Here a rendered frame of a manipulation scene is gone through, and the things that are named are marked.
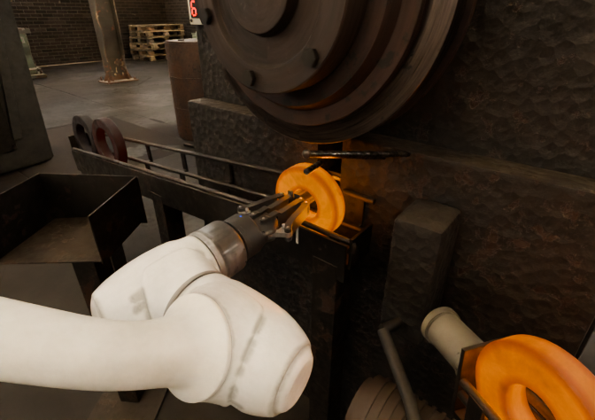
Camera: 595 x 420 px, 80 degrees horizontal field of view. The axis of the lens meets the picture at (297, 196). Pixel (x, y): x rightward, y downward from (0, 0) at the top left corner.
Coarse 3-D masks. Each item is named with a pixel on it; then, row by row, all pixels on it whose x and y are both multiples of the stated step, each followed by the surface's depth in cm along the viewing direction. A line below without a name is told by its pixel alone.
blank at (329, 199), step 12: (288, 168) 70; (300, 168) 68; (288, 180) 71; (300, 180) 69; (312, 180) 67; (324, 180) 66; (276, 192) 75; (312, 192) 68; (324, 192) 66; (336, 192) 66; (324, 204) 67; (336, 204) 66; (312, 216) 72; (324, 216) 68; (336, 216) 67; (324, 228) 70; (336, 228) 71
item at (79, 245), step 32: (32, 192) 89; (64, 192) 93; (96, 192) 92; (128, 192) 86; (0, 224) 81; (32, 224) 90; (64, 224) 93; (96, 224) 74; (128, 224) 87; (0, 256) 81; (32, 256) 81; (64, 256) 80; (96, 256) 78; (96, 288) 90; (96, 416) 107; (128, 416) 107
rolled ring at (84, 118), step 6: (78, 114) 134; (84, 114) 134; (78, 120) 133; (84, 120) 131; (90, 120) 132; (78, 126) 138; (84, 126) 132; (90, 126) 131; (78, 132) 140; (84, 132) 142; (90, 132) 131; (78, 138) 141; (84, 138) 142; (90, 138) 132; (78, 144) 143; (84, 144) 142; (90, 150) 142; (96, 150) 133
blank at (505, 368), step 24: (528, 336) 39; (480, 360) 43; (504, 360) 39; (528, 360) 36; (552, 360) 34; (576, 360) 34; (480, 384) 44; (504, 384) 40; (528, 384) 37; (552, 384) 34; (576, 384) 32; (504, 408) 40; (528, 408) 41; (552, 408) 34; (576, 408) 32
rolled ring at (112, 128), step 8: (96, 120) 123; (104, 120) 121; (96, 128) 126; (104, 128) 121; (112, 128) 120; (96, 136) 128; (104, 136) 131; (112, 136) 119; (120, 136) 121; (96, 144) 131; (104, 144) 131; (112, 144) 121; (120, 144) 121; (104, 152) 131; (120, 152) 122; (120, 160) 123
